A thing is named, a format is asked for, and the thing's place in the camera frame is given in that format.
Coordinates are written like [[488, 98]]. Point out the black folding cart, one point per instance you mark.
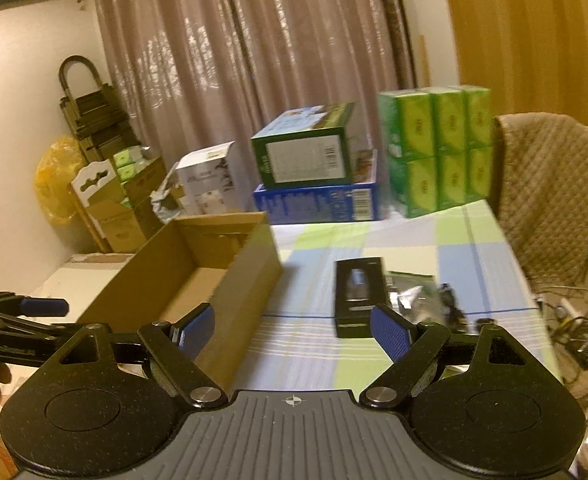
[[97, 120]]

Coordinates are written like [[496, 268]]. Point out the green product box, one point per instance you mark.
[[313, 145]]

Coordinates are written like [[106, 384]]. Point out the blue product box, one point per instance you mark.
[[353, 202]]

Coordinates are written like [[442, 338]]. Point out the white humidifier box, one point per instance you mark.
[[206, 176]]

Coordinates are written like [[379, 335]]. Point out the green tissue pack stack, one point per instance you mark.
[[439, 144]]

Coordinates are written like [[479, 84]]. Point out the yellow plastic bag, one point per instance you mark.
[[57, 167]]

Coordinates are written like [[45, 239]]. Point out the brown cardboard box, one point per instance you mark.
[[229, 261]]

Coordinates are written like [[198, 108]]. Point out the green leaf foil packet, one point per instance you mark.
[[414, 296]]

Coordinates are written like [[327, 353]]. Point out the open cardboard carton floor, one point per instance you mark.
[[115, 196]]

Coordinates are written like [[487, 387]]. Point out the quilted beige chair cover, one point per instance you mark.
[[543, 205]]

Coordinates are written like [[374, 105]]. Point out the black shaver box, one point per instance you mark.
[[360, 286]]

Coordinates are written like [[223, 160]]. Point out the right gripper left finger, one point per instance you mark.
[[172, 349]]

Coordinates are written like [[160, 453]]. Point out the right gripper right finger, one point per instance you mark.
[[414, 351]]

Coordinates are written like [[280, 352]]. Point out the pink curtain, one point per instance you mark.
[[195, 73]]

